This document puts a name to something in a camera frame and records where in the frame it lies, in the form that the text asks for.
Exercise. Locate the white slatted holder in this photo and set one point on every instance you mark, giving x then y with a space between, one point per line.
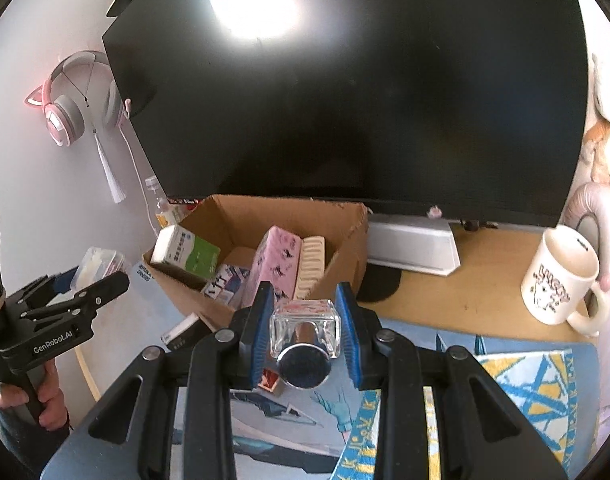
310 265

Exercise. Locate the small pink figurine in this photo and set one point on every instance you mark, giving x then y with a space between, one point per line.
435 212

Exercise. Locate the red object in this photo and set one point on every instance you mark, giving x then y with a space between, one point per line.
185 201

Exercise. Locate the black round pad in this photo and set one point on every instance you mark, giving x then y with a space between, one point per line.
380 282

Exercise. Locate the clear paper clip box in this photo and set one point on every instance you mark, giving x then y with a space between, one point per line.
102 260

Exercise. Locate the small black and white box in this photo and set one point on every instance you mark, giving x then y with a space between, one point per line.
185 332

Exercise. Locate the blue yellow printed cloth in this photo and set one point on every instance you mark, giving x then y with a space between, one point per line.
525 385

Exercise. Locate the anime printed desk mat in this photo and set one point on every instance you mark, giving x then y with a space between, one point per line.
295 420

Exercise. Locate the green and white box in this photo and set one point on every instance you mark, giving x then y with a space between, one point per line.
185 252

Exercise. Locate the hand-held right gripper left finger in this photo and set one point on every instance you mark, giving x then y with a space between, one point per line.
262 330

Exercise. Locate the white printed mug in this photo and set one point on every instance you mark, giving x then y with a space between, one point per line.
555 285

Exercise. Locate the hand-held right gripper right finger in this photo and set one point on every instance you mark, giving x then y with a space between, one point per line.
349 330

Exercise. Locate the person's left hand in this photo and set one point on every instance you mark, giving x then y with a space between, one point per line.
55 405

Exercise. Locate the cotton swab box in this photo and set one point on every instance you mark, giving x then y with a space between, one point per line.
225 280

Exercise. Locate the black computer monitor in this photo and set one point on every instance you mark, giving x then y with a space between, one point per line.
360 110

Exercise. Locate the cardboard box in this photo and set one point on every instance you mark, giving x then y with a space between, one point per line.
225 225

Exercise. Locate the white monitor stand base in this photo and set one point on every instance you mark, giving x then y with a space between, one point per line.
410 250

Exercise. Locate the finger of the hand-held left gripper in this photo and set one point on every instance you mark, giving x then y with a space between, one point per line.
107 285
65 281

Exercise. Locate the small red box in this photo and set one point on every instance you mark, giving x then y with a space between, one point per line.
271 381

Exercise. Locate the square glass bottle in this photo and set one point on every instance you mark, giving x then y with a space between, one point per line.
305 325

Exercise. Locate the white tassel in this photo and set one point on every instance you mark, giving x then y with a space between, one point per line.
112 180

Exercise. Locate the clear bottle with yellow label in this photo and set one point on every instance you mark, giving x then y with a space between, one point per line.
162 212

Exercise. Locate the pink printed box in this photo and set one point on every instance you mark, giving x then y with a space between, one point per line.
275 255

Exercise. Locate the grey-blue desk mat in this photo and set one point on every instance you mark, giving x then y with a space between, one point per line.
145 320

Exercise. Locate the person's left forearm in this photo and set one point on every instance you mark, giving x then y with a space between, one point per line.
20 440

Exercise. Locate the pink cat-ear headset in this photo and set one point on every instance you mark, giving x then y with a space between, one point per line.
62 115

